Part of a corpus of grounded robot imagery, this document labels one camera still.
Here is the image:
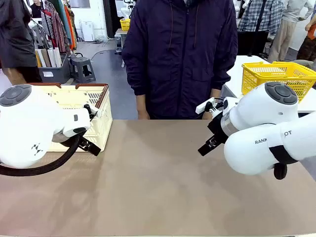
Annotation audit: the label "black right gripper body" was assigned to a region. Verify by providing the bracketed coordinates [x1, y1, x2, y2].
[207, 114, 227, 146]

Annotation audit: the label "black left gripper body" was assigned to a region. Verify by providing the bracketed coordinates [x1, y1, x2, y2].
[78, 134, 90, 149]

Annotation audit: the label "person's right forearm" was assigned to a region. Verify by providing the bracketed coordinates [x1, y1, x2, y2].
[135, 95, 149, 110]

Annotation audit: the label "large yellow plastic basket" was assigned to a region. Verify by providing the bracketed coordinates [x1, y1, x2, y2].
[241, 61, 316, 103]

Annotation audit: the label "small yellow basket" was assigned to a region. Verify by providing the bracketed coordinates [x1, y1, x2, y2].
[119, 18, 131, 32]

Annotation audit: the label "person's right hand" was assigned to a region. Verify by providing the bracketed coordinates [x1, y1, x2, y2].
[137, 108, 151, 120]

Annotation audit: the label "white table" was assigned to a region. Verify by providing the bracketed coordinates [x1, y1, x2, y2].
[221, 55, 316, 114]

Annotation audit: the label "grey plastic stool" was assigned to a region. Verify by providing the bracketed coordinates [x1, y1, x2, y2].
[70, 56, 96, 84]

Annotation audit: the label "grey storage bin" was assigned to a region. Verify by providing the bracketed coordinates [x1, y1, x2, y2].
[38, 53, 71, 84]

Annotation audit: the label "person in navy jacket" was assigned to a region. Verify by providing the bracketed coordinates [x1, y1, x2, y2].
[121, 0, 238, 120]

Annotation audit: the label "white paper roll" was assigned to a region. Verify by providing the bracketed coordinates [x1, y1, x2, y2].
[47, 48, 57, 68]
[53, 47, 62, 67]

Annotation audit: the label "black panel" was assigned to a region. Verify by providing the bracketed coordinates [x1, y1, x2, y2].
[237, 31, 270, 56]

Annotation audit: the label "brown paper roll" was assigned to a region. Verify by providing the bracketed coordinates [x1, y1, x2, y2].
[40, 48, 51, 68]

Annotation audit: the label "black stand pole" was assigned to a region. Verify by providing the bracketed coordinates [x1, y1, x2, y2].
[247, 0, 268, 58]

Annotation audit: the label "grey green fabric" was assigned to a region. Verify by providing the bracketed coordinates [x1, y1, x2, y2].
[293, 59, 316, 72]

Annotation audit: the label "white floor appliance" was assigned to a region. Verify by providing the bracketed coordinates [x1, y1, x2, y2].
[81, 21, 94, 42]

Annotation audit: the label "orange hanging garment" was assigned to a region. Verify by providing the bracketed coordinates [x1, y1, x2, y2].
[64, 4, 76, 50]

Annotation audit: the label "person in beige trousers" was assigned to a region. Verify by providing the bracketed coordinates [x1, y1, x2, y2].
[268, 0, 314, 63]

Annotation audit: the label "grey background table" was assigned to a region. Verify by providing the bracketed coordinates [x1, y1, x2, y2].
[115, 28, 129, 69]

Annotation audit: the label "striped patterned hanging garment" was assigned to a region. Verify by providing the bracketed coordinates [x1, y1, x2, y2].
[40, 0, 67, 54]

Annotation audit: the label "person in plaid shirt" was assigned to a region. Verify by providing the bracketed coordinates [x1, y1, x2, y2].
[237, 0, 284, 37]

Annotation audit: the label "person in camouflage trousers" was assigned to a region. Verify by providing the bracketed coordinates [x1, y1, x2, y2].
[296, 17, 316, 61]

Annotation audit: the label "person in dark clothes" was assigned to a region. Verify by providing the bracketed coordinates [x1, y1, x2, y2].
[0, 0, 42, 86]

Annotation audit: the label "teal hanging garment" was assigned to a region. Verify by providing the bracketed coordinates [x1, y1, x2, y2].
[52, 0, 72, 45]

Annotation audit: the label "person in black top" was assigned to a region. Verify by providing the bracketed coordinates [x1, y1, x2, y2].
[31, 0, 43, 18]

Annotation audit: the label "cream folding basket brown handles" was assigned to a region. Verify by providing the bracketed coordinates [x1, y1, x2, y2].
[32, 83, 114, 153]

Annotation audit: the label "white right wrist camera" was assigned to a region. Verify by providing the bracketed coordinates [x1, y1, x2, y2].
[196, 97, 224, 117]

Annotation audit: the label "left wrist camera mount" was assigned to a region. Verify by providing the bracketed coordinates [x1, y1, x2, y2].
[83, 103, 99, 121]

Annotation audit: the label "black left arm cable sleeve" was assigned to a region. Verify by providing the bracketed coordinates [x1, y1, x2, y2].
[0, 134, 83, 176]

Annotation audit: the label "black arm cable sleeve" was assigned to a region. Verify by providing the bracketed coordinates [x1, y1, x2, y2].
[269, 145, 301, 180]
[0, 134, 83, 176]

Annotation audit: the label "black right arm cable sleeve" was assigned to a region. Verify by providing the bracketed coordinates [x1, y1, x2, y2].
[269, 145, 301, 180]

